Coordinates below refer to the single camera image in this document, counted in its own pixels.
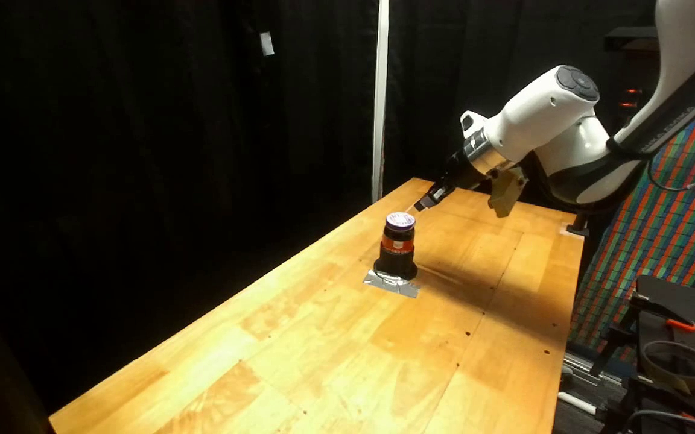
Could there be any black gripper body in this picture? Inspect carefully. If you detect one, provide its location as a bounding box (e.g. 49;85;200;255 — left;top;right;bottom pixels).
441;148;488;193

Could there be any dark cup with purple rim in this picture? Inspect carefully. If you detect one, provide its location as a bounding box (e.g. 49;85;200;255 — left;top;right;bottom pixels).
374;210;420;281

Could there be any white vertical pole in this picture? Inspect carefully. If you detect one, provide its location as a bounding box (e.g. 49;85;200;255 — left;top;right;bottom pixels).
369;0;393;203

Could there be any black table edge clamp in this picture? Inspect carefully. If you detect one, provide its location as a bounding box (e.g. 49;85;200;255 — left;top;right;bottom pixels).
564;213;593;238

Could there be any dark equipment shelf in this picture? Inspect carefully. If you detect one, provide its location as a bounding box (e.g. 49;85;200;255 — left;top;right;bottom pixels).
601;25;662;129

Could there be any colourful striped cloth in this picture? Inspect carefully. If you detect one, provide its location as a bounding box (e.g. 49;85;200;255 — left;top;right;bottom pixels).
570;85;695;360

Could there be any white tag on curtain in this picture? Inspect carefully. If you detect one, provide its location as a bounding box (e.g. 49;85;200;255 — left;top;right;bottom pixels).
259;28;277;61

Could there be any black mounting plate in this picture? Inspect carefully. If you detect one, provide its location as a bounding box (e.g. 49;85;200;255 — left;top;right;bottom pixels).
621;274;695;424

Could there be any black curtain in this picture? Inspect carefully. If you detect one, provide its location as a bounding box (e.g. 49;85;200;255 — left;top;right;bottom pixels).
0;0;660;419

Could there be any silver aluminium rail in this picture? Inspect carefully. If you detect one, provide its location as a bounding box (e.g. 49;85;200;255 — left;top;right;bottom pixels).
558;349;633;421

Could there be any orange-handled clamp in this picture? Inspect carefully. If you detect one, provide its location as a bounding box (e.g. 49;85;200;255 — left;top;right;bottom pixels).
662;316;695;338

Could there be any grey round ring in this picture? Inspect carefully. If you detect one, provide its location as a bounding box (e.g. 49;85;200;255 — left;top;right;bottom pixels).
637;338;695;398

